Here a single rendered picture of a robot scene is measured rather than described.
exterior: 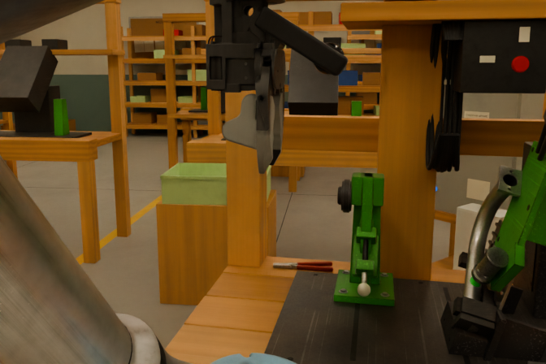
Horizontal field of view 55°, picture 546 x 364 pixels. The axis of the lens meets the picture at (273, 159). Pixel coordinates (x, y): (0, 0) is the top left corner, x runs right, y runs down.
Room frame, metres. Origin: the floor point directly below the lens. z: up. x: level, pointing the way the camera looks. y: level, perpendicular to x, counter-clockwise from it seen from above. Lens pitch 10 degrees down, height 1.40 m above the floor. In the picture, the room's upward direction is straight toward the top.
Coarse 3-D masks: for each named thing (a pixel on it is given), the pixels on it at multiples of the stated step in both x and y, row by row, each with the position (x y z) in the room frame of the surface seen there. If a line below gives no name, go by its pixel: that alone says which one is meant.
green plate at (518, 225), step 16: (528, 160) 0.93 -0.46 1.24; (544, 160) 0.85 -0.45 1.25; (528, 176) 0.90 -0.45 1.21; (544, 176) 0.83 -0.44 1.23; (528, 192) 0.87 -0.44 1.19; (544, 192) 0.83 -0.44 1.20; (512, 208) 0.92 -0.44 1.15; (528, 208) 0.84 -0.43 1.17; (544, 208) 0.84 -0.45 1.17; (512, 224) 0.89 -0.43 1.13; (528, 224) 0.83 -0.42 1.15; (544, 224) 0.84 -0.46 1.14; (496, 240) 0.94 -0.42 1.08; (512, 240) 0.86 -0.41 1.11; (528, 240) 0.84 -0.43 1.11; (544, 240) 0.84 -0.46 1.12
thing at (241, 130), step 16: (256, 96) 0.60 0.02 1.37; (240, 112) 0.60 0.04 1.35; (256, 112) 0.60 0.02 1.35; (272, 112) 0.60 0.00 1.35; (224, 128) 0.60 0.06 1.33; (240, 128) 0.60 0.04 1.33; (272, 128) 0.60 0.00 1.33; (240, 144) 0.60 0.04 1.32; (256, 144) 0.59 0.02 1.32; (272, 144) 0.60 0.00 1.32
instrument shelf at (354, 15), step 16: (432, 0) 1.11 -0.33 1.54; (448, 0) 1.10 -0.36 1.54; (464, 0) 1.10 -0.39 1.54; (480, 0) 1.09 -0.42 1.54; (496, 0) 1.09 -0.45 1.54; (512, 0) 1.08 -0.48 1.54; (528, 0) 1.07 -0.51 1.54; (544, 0) 1.07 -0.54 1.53; (352, 16) 1.14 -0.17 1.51; (368, 16) 1.13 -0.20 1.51; (384, 16) 1.13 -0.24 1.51; (400, 16) 1.12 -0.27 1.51; (416, 16) 1.12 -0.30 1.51; (432, 16) 1.11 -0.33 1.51; (448, 16) 1.10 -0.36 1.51; (464, 16) 1.10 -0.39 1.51; (480, 16) 1.09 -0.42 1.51; (496, 16) 1.08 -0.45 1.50; (512, 16) 1.08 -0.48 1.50; (528, 16) 1.07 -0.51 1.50; (544, 16) 1.07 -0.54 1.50
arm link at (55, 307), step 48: (0, 192) 0.28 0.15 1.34; (0, 240) 0.27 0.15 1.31; (48, 240) 0.31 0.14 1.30; (0, 288) 0.28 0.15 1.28; (48, 288) 0.30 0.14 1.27; (96, 288) 0.36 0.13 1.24; (0, 336) 0.28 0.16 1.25; (48, 336) 0.30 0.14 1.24; (96, 336) 0.33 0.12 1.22; (144, 336) 0.39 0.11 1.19
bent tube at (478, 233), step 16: (512, 176) 0.93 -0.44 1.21; (496, 192) 0.94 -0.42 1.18; (512, 192) 0.90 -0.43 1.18; (480, 208) 0.99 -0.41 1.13; (496, 208) 0.97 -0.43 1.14; (480, 224) 0.98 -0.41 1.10; (480, 240) 0.97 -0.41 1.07; (480, 256) 0.95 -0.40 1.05; (464, 288) 0.91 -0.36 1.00; (480, 288) 0.90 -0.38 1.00
